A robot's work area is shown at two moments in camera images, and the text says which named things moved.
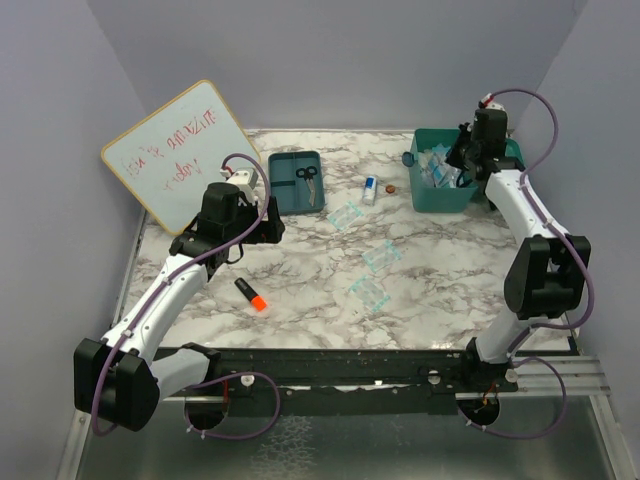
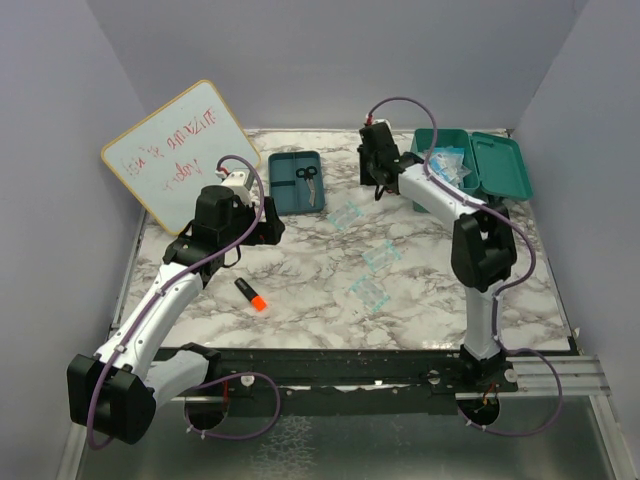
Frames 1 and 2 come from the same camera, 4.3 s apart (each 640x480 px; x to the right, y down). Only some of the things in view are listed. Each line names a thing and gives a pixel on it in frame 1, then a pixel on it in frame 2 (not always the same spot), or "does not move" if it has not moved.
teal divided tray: x=290 y=190 does not move
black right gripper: x=453 y=157 -> x=365 y=179
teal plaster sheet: x=369 y=292 does not move
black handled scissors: x=307 y=174 does not move
